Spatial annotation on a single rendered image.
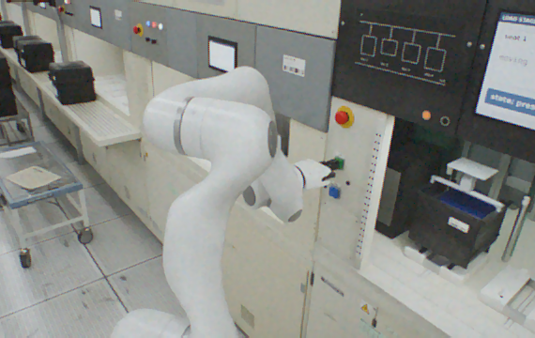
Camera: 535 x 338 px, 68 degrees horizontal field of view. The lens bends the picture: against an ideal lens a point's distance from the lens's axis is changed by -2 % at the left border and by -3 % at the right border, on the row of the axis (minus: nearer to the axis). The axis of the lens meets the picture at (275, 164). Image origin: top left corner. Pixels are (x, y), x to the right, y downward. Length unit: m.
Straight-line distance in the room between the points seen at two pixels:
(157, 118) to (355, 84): 0.66
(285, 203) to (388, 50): 0.46
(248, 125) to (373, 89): 0.59
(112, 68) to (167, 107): 3.25
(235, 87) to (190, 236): 0.27
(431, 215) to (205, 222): 0.88
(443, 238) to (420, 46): 0.62
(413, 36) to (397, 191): 0.61
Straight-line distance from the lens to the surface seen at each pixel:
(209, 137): 0.62
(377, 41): 1.11
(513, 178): 1.98
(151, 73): 2.37
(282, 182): 0.95
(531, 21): 0.94
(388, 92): 1.10
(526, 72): 0.95
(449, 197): 1.49
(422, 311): 1.30
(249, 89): 0.74
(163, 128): 0.66
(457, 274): 1.43
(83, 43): 3.80
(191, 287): 0.67
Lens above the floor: 1.72
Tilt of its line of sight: 25 degrees down
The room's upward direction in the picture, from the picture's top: 3 degrees clockwise
